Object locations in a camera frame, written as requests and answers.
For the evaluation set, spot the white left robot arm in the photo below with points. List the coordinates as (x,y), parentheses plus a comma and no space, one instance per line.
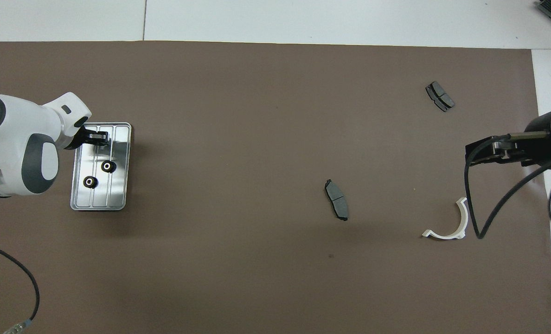
(6,139)

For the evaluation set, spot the white curved plastic bracket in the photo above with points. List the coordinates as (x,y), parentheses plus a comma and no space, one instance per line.
(445,236)

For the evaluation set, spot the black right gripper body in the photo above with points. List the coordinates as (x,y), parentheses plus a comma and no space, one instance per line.
(512,150)

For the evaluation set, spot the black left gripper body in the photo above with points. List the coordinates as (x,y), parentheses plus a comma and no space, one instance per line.
(94,135)

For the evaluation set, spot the black bearing gear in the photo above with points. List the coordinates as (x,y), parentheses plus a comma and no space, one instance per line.
(108,166)
(90,182)

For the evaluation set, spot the silver metal tray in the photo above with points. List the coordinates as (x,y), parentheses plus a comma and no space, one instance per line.
(118,185)

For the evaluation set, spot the single grey brake pad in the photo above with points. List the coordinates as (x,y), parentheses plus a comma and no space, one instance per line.
(336,197)

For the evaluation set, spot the brown table mat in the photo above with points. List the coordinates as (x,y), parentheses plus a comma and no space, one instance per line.
(257,116)

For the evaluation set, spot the stacked grey brake pads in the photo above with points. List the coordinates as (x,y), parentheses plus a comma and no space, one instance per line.
(440,96)

